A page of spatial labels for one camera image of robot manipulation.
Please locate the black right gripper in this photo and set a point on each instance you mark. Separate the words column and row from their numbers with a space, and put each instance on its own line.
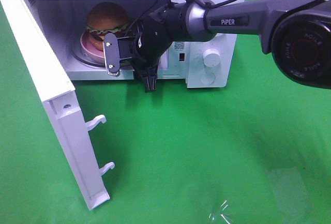
column 141, row 47

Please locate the round door release button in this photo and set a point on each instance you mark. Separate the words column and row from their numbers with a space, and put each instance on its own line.
column 207, row 78

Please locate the pink plastic plate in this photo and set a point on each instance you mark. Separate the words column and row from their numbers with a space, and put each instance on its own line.
column 92, row 48

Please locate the burger with lettuce and cheese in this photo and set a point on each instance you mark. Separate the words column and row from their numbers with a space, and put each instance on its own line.
column 105, row 18

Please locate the white microwave door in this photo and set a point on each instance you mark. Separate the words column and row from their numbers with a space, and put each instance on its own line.
column 57, row 94

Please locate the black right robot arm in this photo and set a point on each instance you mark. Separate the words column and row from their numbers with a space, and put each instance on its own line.
column 295, row 32

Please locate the glass microwave turntable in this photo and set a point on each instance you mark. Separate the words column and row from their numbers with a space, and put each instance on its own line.
column 76, row 50

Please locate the white microwave oven body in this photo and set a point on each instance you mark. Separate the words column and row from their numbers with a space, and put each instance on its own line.
column 52, row 39

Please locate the green table mat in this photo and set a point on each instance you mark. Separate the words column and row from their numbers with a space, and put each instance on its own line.
column 255, row 151

